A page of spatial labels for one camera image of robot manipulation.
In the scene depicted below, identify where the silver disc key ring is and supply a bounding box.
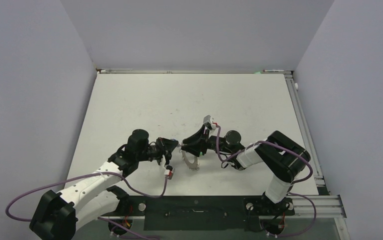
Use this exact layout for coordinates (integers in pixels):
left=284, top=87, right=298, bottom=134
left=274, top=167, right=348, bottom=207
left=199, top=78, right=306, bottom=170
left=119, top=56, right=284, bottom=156
left=179, top=149, right=201, bottom=172

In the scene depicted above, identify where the aluminium frame rail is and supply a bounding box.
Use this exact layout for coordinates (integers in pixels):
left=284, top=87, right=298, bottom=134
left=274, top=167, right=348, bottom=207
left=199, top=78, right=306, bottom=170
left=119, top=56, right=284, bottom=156
left=48, top=195, right=347, bottom=220

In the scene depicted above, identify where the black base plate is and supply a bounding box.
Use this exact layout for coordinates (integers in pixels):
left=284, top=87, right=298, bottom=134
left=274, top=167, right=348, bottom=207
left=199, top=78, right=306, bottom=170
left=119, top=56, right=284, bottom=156
left=106, top=195, right=295, bottom=232

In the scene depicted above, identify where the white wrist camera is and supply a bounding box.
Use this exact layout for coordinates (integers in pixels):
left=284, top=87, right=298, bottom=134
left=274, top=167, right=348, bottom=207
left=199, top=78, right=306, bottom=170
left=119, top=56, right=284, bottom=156
left=203, top=115, right=217, bottom=131
left=160, top=155, right=175, bottom=180

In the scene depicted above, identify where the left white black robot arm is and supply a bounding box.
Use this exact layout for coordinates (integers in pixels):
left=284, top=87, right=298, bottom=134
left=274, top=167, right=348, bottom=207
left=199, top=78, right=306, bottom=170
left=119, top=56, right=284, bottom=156
left=29, top=129, right=179, bottom=240

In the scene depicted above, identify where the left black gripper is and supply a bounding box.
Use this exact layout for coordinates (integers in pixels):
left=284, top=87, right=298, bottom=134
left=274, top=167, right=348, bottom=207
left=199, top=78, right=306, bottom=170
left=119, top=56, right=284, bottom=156
left=136, top=137, right=178, bottom=168

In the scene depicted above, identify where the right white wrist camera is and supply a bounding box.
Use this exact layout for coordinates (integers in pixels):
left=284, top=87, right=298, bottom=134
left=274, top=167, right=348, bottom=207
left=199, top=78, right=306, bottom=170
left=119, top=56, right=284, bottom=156
left=203, top=115, right=217, bottom=131

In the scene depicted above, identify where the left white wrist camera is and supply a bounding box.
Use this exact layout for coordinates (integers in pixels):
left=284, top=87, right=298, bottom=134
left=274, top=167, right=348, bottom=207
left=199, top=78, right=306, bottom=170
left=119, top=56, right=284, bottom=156
left=160, top=155, right=175, bottom=180

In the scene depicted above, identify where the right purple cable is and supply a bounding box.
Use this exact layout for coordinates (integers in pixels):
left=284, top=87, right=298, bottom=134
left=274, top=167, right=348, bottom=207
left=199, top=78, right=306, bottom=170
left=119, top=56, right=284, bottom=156
left=212, top=124, right=318, bottom=239

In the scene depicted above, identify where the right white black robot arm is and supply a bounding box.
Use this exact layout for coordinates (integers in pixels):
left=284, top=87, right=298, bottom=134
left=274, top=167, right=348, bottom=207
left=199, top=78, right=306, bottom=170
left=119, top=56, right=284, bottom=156
left=181, top=123, right=311, bottom=214

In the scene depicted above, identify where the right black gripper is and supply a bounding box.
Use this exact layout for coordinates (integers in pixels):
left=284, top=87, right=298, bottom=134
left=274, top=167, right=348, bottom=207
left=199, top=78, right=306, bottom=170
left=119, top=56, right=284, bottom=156
left=182, top=124, right=234, bottom=155

